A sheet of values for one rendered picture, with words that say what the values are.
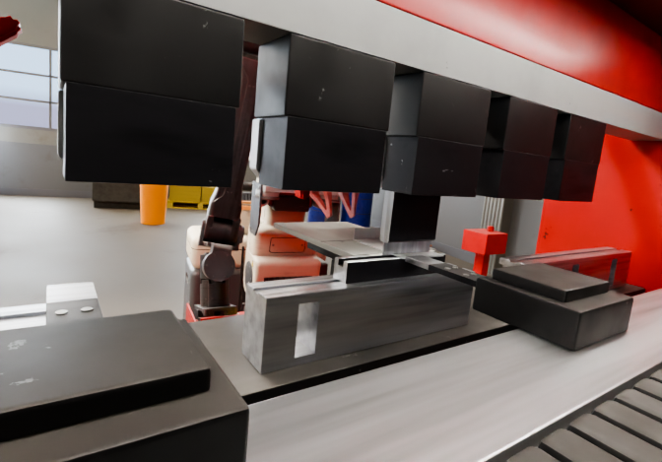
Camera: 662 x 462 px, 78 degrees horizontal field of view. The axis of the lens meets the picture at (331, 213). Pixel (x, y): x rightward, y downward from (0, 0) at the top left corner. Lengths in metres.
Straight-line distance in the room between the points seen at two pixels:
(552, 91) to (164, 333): 0.74
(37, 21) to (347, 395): 8.74
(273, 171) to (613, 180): 1.10
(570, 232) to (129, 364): 1.34
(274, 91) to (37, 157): 8.30
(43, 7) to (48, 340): 8.73
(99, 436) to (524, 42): 0.73
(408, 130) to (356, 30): 0.16
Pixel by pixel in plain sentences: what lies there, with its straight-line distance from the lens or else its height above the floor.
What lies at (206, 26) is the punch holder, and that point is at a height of 1.25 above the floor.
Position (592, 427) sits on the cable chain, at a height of 1.04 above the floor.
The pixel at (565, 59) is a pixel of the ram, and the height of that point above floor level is 1.35.
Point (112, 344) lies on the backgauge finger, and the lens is 0.24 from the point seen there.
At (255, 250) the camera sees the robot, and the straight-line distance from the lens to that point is 1.33.
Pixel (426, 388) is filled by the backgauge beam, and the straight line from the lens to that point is 0.32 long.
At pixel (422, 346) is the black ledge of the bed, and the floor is 0.88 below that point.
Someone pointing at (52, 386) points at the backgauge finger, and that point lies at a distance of 0.21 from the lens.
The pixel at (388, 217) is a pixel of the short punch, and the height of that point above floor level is 1.06.
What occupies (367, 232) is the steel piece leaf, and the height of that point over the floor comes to 1.01.
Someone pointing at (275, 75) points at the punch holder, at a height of 1.22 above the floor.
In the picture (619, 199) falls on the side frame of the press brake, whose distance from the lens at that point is 1.39.
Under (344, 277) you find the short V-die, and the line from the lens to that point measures 0.56.
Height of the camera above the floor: 1.14
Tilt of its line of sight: 8 degrees down
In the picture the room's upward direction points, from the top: 5 degrees clockwise
